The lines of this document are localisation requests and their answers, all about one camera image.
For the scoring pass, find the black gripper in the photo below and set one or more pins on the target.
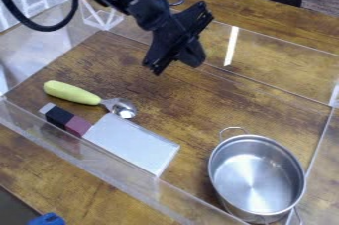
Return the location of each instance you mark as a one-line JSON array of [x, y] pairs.
[[175, 32]]

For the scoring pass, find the spoon with yellow-green handle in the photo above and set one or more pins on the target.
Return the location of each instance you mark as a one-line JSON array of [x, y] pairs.
[[117, 106]]

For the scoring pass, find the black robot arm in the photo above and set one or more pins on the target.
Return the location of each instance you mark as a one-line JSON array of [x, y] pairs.
[[175, 30]]

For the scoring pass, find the toy cleaver knife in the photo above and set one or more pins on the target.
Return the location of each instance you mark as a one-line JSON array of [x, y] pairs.
[[119, 136]]

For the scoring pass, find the stainless steel pot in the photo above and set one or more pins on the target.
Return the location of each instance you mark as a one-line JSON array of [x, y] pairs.
[[256, 176]]

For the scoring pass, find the blue object at bottom edge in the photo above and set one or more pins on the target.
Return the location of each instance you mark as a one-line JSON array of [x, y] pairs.
[[48, 219]]

